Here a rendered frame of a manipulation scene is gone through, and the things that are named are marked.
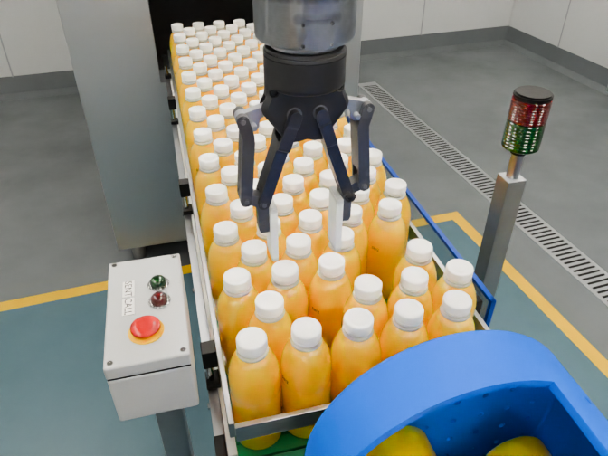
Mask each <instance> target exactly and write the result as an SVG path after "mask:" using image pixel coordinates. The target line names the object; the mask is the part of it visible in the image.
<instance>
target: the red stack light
mask: <svg viewBox="0 0 608 456"><path fill-rule="evenodd" d="M552 103H553V101H550V102H548V103H546V104H531V103H526V102H523V101H520V100H518V99H516V98H515V96H514V95H512V98H511V102H510V105H509V110H508V119H509V121H511V122H512V123H514V124H517V125H519V126H522V127H528V128H537V127H542V126H544V125H545V124H546V123H547V120H548V116H549V113H550V110H551V107H552Z"/></svg>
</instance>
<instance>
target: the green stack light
mask: <svg viewBox="0 0 608 456"><path fill-rule="evenodd" d="M545 129H546V124H545V125H544V126H542V127H537V128H528V127H522V126H519V125H517V124H514V123H512V122H511V121H509V119H508V118H507V121H506V125H505V128H504V132H503V137H502V140H501V145H502V146H503V147H504V148H505V149H506V150H508V151H510V152H513V153H516V154H522V155H529V154H534V153H536V152H537V151H538V150H539V149H540V145H541V142H542V138H543V136H544V132H545Z"/></svg>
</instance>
